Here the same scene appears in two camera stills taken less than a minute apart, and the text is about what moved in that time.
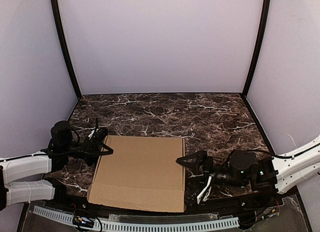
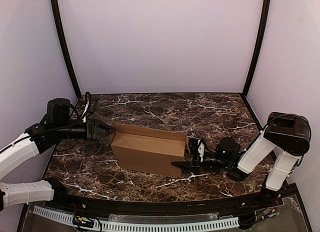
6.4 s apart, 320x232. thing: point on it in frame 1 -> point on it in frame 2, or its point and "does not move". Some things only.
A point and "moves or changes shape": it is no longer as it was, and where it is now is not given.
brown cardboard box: [142, 173] moves or changes shape
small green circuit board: [83, 221] does not move
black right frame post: [262, 40] does not move
